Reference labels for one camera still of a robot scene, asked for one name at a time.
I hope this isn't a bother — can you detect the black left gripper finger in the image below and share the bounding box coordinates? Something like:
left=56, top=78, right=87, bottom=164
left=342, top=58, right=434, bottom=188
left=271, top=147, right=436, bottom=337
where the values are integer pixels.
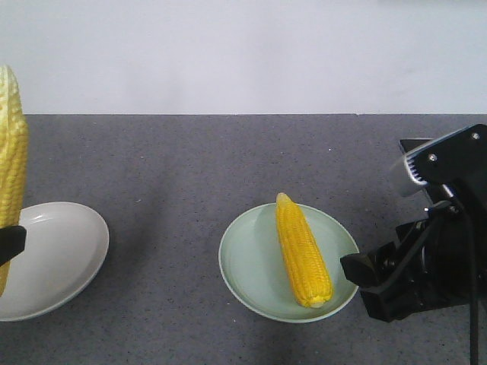
left=0, top=225, right=27, bottom=266

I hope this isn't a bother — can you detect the yellow corn cob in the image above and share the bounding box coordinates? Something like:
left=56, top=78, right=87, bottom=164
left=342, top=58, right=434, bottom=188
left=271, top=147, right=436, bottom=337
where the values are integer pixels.
left=275, top=192, right=333, bottom=309
left=1, top=65, right=29, bottom=291

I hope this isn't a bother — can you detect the black glass gas stove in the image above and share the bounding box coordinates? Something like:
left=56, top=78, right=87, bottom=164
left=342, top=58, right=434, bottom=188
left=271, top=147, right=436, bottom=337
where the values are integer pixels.
left=399, top=138, right=431, bottom=154

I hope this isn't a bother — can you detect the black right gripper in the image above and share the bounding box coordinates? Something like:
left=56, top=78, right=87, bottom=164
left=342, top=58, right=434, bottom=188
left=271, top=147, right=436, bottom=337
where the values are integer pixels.
left=340, top=201, right=486, bottom=322

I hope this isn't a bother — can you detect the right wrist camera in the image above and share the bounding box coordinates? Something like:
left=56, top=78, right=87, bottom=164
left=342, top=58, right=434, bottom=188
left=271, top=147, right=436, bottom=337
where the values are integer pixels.
left=390, top=124, right=486, bottom=201

